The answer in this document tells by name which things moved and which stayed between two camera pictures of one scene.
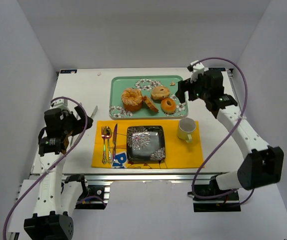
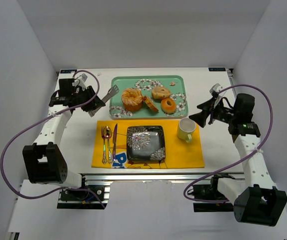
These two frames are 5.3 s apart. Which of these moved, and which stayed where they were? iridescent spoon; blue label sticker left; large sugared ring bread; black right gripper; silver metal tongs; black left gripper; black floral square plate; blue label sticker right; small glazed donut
Moved: silver metal tongs; black left gripper; black right gripper
Stayed: blue label sticker left; small glazed donut; black floral square plate; blue label sticker right; iridescent spoon; large sugared ring bread
